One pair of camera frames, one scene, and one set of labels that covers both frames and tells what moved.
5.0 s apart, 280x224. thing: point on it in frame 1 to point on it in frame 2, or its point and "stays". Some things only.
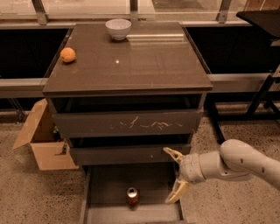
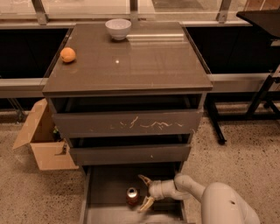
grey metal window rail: x=22 y=87 stays
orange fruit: x=67 y=54 stays
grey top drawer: x=109 y=124 stays
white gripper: x=189 y=168 to x=155 y=189
